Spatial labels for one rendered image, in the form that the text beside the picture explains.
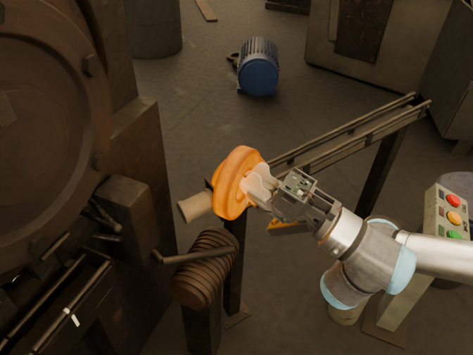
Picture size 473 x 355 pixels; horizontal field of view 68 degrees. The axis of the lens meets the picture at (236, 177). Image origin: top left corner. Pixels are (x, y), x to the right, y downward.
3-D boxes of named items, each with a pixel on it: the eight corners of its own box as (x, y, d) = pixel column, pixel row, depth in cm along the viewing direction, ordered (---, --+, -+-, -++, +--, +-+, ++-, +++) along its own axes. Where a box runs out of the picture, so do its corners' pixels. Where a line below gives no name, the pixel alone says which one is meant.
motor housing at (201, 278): (179, 357, 126) (162, 275, 90) (207, 304, 141) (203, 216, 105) (212, 373, 122) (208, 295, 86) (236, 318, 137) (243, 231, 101)
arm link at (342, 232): (343, 234, 73) (329, 268, 67) (323, 220, 74) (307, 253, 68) (367, 210, 67) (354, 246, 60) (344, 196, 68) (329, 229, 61)
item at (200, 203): (178, 213, 92) (174, 198, 88) (208, 198, 95) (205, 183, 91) (188, 228, 88) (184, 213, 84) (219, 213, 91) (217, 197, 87)
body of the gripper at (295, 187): (292, 163, 68) (346, 197, 67) (276, 189, 75) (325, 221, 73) (276, 187, 63) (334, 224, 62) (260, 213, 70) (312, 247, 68)
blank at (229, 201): (207, 181, 64) (223, 187, 63) (247, 130, 73) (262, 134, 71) (215, 228, 75) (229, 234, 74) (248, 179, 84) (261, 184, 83)
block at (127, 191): (110, 258, 90) (86, 191, 74) (129, 235, 95) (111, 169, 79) (146, 273, 87) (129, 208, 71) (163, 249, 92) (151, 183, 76)
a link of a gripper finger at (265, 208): (255, 181, 71) (292, 204, 70) (253, 186, 72) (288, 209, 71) (244, 195, 68) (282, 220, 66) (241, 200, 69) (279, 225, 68)
